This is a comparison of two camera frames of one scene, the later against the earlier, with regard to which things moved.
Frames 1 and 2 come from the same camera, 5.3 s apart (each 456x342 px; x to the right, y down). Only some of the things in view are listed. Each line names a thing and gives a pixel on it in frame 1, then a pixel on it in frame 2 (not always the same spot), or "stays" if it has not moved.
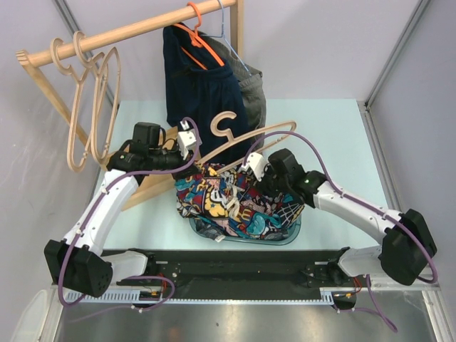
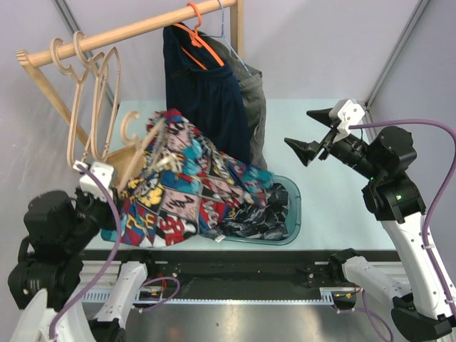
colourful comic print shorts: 231,202 to 186,185
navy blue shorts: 204,95 stays
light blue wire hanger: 224,38 stays
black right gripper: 263,187 to 306,151
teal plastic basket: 290,236 stays
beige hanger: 238,140 to 125,160
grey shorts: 252,85 stays
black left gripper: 192,170 to 110,220
